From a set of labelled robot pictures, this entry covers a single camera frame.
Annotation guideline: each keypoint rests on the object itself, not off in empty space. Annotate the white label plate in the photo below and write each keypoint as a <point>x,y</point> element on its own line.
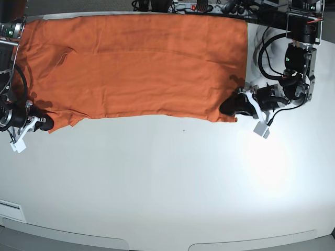
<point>12,211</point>

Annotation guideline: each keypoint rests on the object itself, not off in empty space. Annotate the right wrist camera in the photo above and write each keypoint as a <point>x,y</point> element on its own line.
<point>18,146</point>

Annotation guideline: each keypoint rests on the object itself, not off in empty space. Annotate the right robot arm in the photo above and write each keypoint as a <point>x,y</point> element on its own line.
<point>10,35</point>

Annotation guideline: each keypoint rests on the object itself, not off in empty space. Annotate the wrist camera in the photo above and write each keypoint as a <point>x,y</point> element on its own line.
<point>18,146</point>
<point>262,129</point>

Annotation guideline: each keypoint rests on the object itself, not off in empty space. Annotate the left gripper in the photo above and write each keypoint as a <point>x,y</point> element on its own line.
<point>269,98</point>

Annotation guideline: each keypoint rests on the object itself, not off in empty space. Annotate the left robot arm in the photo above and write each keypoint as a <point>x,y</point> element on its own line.
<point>301,22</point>

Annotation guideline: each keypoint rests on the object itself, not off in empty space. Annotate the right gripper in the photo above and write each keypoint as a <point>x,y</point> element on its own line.
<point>16,118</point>

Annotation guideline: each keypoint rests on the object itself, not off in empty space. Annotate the orange T-shirt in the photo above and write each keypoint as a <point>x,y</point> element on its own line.
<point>111,66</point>

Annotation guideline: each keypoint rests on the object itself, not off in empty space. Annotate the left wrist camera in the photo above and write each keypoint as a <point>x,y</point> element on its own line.
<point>262,129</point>

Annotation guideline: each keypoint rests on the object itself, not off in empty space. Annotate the white power strip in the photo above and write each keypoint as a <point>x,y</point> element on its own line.
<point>210,7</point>

